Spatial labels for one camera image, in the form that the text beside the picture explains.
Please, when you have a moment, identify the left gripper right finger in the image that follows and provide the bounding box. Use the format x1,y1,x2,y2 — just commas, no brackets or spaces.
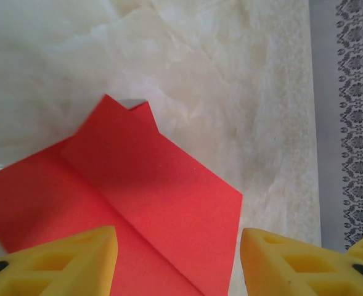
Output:
241,227,363,296

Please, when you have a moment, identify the red paper sheet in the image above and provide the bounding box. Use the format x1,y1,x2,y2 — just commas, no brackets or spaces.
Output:
0,94,244,296

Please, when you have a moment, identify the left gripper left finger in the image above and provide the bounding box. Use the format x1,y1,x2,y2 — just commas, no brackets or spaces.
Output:
0,225,119,296

